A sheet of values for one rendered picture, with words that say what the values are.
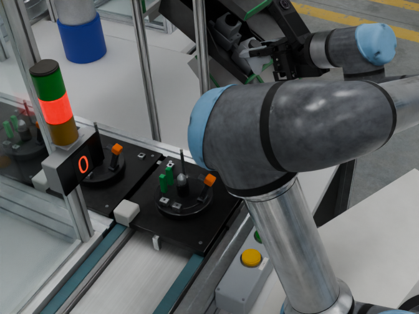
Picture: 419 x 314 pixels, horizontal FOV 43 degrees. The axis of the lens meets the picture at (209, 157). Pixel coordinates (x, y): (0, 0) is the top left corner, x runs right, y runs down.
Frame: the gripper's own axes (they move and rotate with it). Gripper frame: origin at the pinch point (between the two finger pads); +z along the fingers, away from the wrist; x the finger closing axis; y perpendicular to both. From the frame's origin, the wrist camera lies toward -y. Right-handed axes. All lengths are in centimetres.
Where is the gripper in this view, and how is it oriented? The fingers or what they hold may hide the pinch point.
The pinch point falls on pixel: (250, 48)
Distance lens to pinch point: 123.9
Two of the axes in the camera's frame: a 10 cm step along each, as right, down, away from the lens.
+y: 2.9, 9.0, 3.1
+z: -6.1, -0.8, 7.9
